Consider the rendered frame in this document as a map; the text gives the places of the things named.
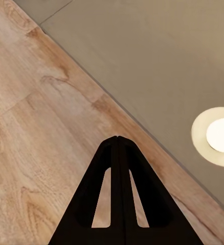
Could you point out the coffee table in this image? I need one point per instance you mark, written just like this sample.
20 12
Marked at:
161 61

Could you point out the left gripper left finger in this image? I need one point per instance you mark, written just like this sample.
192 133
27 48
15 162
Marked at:
75 227

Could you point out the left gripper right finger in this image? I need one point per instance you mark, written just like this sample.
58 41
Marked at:
167 224

